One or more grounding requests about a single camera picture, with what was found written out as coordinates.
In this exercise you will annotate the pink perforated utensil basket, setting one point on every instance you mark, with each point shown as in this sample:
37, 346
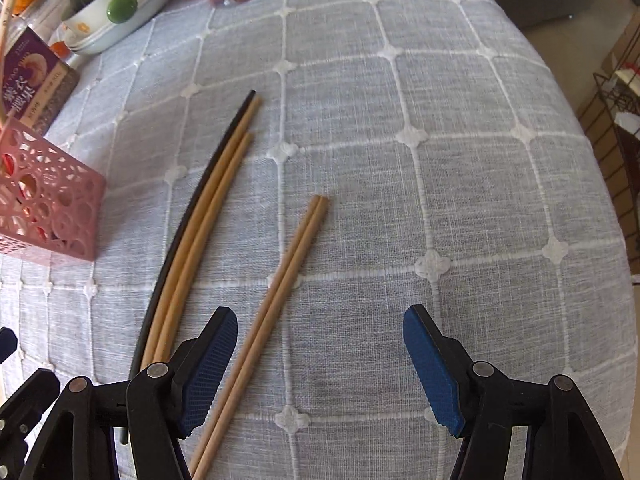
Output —
50, 201

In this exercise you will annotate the clear jar purple label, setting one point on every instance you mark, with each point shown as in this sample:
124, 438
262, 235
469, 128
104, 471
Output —
36, 83

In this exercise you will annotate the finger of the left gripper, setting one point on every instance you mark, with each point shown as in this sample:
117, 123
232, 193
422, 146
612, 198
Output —
8, 343

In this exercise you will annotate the white ceramic bowl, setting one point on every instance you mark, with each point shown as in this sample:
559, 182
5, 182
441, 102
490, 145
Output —
104, 23

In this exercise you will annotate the black chopstick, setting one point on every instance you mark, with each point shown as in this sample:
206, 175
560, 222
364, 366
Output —
150, 313

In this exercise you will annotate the black wire rack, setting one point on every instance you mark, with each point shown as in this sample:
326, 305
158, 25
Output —
610, 120

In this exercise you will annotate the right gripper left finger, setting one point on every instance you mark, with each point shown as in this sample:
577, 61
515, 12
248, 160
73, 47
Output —
199, 374

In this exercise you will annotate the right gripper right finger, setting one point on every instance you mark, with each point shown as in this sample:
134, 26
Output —
442, 367

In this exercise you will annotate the grey checked tablecloth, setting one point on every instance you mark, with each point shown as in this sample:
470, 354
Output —
458, 178

